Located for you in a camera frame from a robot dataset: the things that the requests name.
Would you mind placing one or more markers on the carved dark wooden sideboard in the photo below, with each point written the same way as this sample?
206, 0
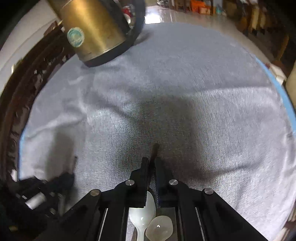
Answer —
21, 90

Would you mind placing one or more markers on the brass electric kettle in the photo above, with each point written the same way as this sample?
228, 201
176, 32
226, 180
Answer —
98, 30

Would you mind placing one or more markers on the grey table cloth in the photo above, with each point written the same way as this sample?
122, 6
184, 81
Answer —
219, 116

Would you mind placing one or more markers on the white plastic spoon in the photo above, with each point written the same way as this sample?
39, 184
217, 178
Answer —
142, 217

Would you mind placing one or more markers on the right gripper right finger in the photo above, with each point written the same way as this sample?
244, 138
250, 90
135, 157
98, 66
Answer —
167, 195

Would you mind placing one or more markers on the translucent white spoon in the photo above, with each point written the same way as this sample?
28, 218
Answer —
160, 228

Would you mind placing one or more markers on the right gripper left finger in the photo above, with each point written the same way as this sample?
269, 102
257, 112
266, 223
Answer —
137, 193

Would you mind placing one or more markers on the dark chopstick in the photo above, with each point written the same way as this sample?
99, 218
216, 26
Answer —
151, 166

